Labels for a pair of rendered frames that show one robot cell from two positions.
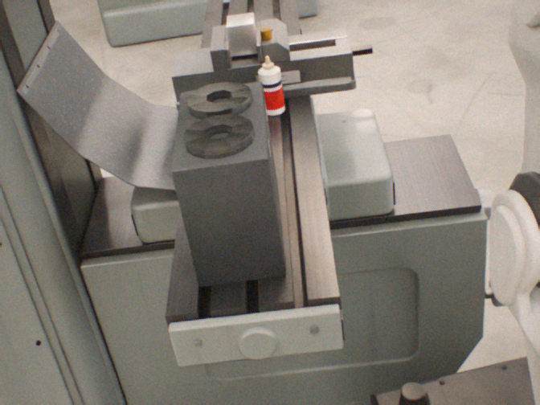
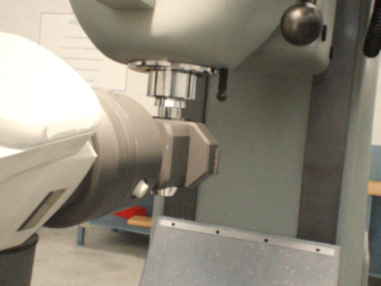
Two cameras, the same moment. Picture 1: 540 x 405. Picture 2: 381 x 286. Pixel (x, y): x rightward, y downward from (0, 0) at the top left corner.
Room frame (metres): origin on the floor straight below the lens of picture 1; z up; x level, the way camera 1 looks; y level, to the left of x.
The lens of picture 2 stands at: (1.45, -0.42, 1.26)
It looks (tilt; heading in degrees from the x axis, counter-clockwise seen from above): 3 degrees down; 106
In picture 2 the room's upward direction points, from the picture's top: 5 degrees clockwise
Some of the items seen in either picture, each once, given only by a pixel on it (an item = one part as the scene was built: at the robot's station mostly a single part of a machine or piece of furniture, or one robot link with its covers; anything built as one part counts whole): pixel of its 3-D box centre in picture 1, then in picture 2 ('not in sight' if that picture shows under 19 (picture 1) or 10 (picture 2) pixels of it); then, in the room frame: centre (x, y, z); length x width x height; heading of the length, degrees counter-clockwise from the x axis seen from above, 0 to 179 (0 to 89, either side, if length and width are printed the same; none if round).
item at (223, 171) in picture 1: (231, 176); not in sight; (0.90, 0.05, 1.02); 0.22 x 0.12 x 0.20; 177
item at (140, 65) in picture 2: not in sight; (173, 68); (1.31, 0.01, 1.31); 0.09 x 0.09 x 0.01
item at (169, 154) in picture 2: not in sight; (120, 154); (1.30, -0.08, 1.23); 0.13 x 0.12 x 0.10; 176
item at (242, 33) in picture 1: (242, 34); not in sight; (1.39, 0.00, 1.03); 0.06 x 0.05 x 0.06; 176
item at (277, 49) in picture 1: (272, 39); not in sight; (1.38, -0.05, 1.01); 0.12 x 0.06 x 0.04; 176
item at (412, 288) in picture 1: (293, 298); not in sight; (1.31, -0.02, 0.43); 0.80 x 0.30 x 0.60; 86
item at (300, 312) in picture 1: (254, 116); not in sight; (1.33, 0.00, 0.89); 1.24 x 0.23 x 0.08; 176
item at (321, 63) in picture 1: (262, 58); not in sight; (1.39, -0.03, 0.98); 0.35 x 0.15 x 0.11; 86
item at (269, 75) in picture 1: (271, 83); not in sight; (1.27, -0.04, 0.98); 0.04 x 0.04 x 0.11
